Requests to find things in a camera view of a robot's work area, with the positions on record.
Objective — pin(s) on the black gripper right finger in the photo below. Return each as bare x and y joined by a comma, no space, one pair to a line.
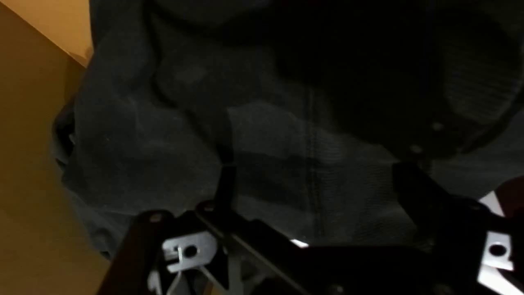
431,201

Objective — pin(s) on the black cloth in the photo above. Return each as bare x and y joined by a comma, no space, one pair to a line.
283,108

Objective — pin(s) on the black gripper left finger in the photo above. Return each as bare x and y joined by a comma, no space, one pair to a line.
228,185

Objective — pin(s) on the brown leather sofa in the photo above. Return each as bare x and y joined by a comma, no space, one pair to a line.
33,164

